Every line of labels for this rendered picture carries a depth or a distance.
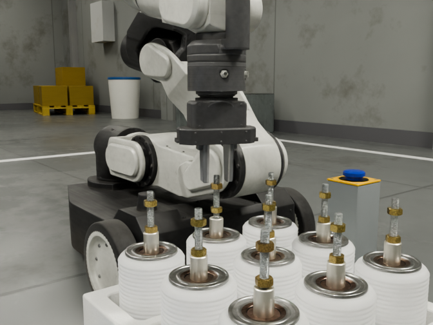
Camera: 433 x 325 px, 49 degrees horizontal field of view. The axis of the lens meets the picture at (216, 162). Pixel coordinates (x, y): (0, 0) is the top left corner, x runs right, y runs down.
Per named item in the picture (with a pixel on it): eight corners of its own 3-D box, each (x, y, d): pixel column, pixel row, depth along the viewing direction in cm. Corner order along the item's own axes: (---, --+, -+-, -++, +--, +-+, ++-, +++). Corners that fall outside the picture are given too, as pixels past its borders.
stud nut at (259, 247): (264, 254, 48) (264, 246, 48) (252, 249, 49) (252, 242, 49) (277, 249, 49) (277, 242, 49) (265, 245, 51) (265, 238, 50)
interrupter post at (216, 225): (225, 239, 75) (225, 219, 75) (210, 240, 75) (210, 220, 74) (221, 235, 78) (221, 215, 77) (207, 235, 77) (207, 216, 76)
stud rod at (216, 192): (220, 221, 76) (220, 174, 75) (218, 222, 75) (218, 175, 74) (214, 220, 76) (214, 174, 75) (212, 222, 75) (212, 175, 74)
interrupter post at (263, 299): (256, 309, 52) (257, 280, 52) (278, 313, 51) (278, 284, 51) (249, 318, 50) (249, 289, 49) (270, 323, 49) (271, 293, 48)
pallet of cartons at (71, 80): (108, 113, 772) (106, 66, 760) (46, 116, 711) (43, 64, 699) (76, 109, 874) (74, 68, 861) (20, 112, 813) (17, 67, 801)
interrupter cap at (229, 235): (245, 244, 73) (245, 239, 73) (196, 247, 72) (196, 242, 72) (233, 229, 81) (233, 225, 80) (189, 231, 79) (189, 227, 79)
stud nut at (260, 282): (263, 289, 49) (263, 282, 49) (251, 284, 50) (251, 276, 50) (276, 284, 50) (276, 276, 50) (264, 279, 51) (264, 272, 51)
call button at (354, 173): (337, 181, 90) (338, 170, 89) (351, 178, 92) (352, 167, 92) (356, 184, 86) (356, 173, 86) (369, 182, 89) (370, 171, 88)
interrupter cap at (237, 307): (243, 295, 56) (243, 289, 55) (307, 307, 52) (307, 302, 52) (216, 324, 49) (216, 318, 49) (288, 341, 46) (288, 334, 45)
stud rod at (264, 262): (264, 302, 50) (265, 231, 48) (257, 298, 50) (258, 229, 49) (270, 298, 50) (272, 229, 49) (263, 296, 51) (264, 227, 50)
